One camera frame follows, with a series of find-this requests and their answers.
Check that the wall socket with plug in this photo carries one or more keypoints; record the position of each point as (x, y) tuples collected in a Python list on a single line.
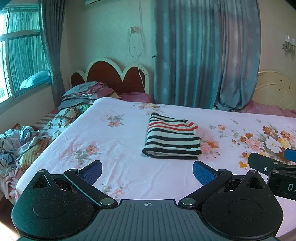
[(133, 29)]

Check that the red heart-shaped headboard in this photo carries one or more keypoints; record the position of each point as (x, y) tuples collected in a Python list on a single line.
[(106, 74)]

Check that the striped knit sweater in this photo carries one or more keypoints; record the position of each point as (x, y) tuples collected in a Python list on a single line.
[(171, 139)]

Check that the bed with floral sheet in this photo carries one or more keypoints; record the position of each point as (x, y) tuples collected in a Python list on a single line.
[(115, 143)]

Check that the window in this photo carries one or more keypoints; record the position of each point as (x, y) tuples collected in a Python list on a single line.
[(23, 51)]

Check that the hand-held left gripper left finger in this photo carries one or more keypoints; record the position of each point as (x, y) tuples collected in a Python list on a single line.
[(92, 172)]

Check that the cream headboard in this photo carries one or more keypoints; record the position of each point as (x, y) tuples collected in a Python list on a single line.
[(277, 92)]

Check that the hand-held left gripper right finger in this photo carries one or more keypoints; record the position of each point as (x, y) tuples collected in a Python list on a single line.
[(204, 172)]

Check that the grey window curtain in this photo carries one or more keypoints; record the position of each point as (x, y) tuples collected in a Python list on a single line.
[(52, 58)]

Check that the crystal wall lamp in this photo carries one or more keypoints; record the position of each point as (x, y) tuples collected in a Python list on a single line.
[(289, 44)]

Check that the blue patterned quilt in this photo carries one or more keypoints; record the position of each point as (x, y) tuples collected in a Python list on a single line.
[(13, 143)]

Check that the stack of folded bedding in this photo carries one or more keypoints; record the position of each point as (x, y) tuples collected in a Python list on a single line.
[(87, 92)]

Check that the light blue quilt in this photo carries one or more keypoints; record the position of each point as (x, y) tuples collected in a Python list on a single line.
[(34, 80)]

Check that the magenta pillow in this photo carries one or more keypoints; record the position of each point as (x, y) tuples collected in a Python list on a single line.
[(136, 96)]

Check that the white air conditioner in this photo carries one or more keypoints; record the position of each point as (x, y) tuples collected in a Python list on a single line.
[(92, 1)]

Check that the blue patterned curtain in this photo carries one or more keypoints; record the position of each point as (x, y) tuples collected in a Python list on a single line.
[(185, 58), (238, 58)]

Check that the purple bed sheet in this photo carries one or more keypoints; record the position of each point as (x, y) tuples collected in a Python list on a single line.
[(266, 109)]

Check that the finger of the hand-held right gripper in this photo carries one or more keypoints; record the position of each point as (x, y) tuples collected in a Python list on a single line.
[(291, 155), (261, 162)]

